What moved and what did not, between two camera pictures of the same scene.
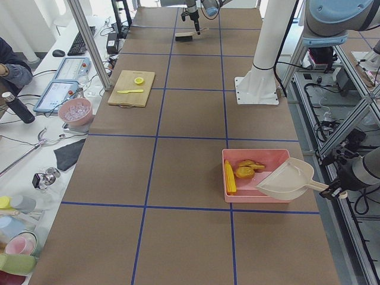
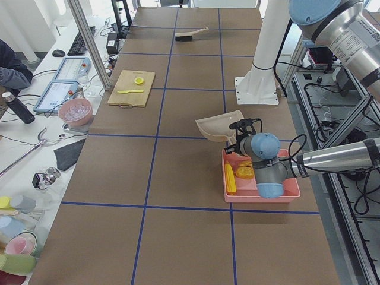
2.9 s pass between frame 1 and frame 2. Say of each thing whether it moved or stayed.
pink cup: stayed
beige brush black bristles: stayed
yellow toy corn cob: stayed
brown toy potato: stayed
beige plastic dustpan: moved
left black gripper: moved
